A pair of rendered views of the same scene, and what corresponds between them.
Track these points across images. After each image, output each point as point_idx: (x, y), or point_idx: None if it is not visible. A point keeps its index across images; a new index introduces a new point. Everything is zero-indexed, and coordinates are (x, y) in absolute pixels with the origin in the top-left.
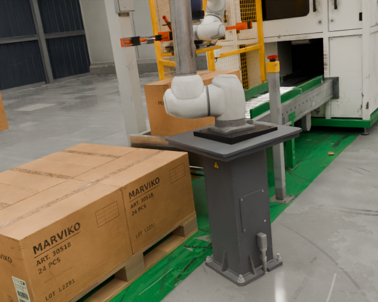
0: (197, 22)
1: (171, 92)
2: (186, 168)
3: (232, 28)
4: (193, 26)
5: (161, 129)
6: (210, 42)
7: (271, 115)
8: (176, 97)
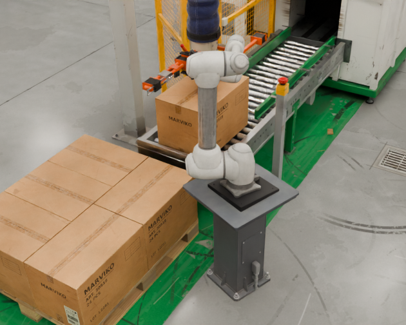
0: (213, 42)
1: (194, 161)
2: None
3: (247, 49)
4: None
5: (169, 140)
6: None
7: (275, 129)
8: (197, 167)
